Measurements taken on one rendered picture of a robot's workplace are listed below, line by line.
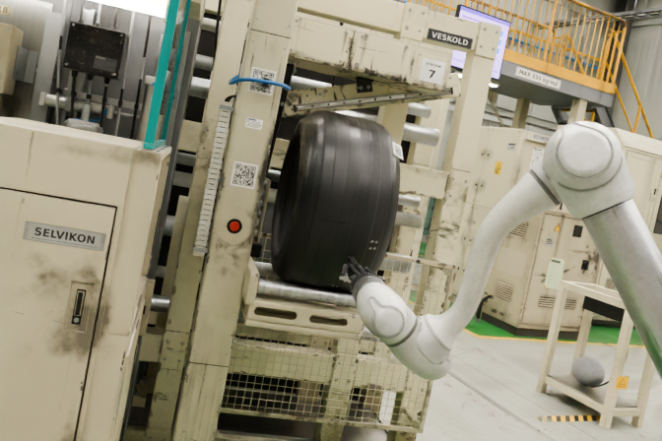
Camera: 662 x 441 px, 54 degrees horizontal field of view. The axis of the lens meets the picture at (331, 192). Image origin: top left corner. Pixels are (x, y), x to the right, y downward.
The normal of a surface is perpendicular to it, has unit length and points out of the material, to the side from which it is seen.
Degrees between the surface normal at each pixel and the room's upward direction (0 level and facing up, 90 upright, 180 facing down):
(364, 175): 67
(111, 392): 90
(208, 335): 90
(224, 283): 90
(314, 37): 90
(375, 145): 44
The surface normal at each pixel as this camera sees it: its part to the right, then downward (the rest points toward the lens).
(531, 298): 0.44, 0.14
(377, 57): 0.20, 0.09
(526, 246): -0.88, -0.15
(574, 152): -0.33, -0.14
